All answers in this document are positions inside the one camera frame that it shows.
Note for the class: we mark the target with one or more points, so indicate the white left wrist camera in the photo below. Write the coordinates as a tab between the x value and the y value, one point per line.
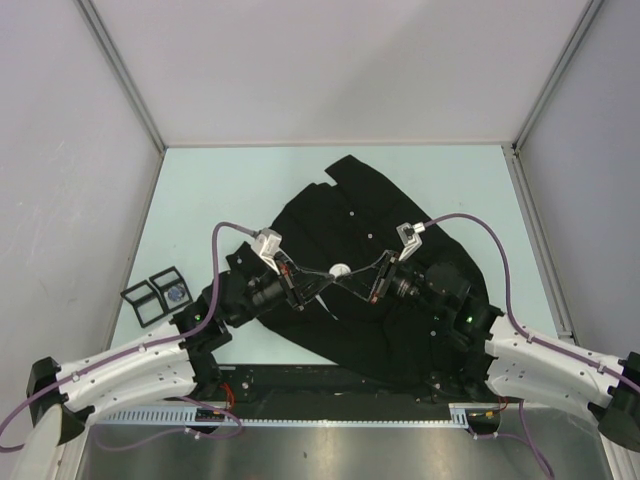
266	245

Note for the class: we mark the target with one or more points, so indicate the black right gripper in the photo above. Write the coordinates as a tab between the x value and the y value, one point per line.
373	281

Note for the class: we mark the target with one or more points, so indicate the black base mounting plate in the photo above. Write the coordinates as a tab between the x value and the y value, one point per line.
246	382

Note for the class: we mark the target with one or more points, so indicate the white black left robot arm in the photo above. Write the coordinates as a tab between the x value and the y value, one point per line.
174	360

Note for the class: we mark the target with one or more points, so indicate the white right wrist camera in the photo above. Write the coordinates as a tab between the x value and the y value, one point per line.
410	236

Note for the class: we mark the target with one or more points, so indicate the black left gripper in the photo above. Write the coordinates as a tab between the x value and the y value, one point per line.
299	285

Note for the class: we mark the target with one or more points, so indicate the white slotted cable duct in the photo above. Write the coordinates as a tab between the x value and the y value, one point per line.
183	415

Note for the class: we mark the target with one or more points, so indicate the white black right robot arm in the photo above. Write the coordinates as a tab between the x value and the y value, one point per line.
490	355

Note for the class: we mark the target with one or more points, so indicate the black button-up shirt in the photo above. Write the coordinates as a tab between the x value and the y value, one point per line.
352	219

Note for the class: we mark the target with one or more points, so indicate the black square frame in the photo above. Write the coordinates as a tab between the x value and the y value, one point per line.
145	302
165	279

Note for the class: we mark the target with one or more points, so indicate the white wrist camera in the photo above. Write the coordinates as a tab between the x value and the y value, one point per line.
266	245
410	236

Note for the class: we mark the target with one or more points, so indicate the pink red round brooch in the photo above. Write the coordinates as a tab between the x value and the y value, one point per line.
339	270

